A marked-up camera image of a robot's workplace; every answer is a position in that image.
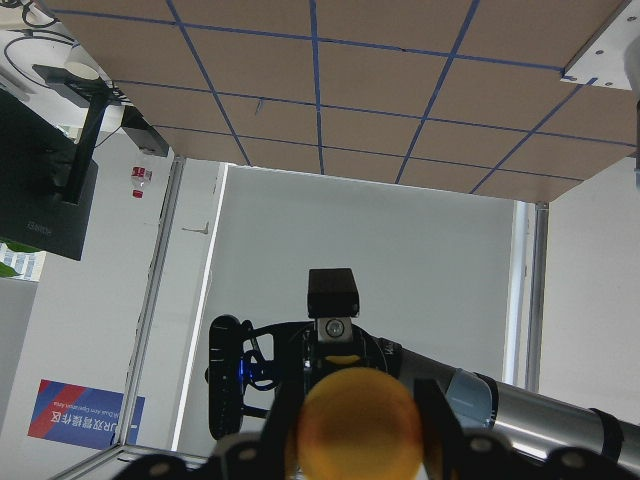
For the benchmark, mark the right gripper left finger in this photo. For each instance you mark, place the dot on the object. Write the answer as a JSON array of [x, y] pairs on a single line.
[[264, 454]]

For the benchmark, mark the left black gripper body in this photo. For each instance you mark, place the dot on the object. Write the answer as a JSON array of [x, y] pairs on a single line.
[[241, 356]]

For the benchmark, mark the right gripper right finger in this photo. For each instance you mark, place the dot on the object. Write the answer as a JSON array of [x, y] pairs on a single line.
[[451, 451]]

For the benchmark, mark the yellow push button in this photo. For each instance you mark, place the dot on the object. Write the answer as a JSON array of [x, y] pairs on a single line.
[[359, 423]]

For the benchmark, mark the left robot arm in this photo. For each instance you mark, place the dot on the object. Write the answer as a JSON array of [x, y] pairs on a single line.
[[536, 425]]

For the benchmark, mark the blue red sign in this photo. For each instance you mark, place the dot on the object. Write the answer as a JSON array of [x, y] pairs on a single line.
[[75, 415]]

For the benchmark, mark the black monitor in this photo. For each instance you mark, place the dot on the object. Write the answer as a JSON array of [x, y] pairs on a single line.
[[47, 179]]

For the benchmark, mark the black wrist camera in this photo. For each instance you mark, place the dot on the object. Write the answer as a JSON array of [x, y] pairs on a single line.
[[332, 292]]

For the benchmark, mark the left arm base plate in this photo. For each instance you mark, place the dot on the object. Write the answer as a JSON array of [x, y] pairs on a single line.
[[610, 58]]

